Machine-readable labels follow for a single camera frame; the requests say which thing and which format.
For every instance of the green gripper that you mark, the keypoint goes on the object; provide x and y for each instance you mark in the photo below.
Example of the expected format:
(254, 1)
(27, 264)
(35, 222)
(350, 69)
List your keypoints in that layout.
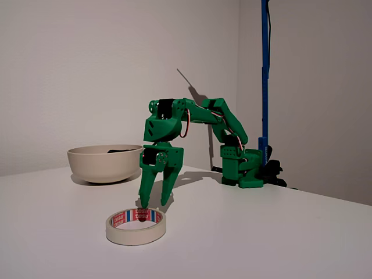
(173, 158)

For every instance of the beige masking tape roll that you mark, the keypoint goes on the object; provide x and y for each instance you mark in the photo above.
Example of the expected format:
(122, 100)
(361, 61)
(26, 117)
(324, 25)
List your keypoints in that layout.
(133, 236)

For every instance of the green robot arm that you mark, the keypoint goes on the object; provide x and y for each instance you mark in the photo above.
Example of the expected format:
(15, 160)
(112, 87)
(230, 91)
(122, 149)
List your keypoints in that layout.
(203, 116)

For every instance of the black cloth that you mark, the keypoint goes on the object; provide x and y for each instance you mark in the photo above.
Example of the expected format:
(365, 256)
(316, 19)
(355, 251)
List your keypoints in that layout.
(116, 151)

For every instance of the beige round bowl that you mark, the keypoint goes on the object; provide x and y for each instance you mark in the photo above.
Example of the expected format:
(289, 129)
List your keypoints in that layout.
(104, 168)

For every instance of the small black clamp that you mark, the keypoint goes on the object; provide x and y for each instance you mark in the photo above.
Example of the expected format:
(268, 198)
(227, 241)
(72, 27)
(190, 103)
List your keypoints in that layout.
(216, 168)

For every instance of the large black table clamp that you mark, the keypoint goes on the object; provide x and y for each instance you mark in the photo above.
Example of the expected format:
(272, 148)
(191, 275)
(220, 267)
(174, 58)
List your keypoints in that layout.
(274, 168)

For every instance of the blue camera pole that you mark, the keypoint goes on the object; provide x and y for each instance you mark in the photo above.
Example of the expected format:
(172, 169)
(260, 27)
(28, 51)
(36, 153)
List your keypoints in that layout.
(264, 58)

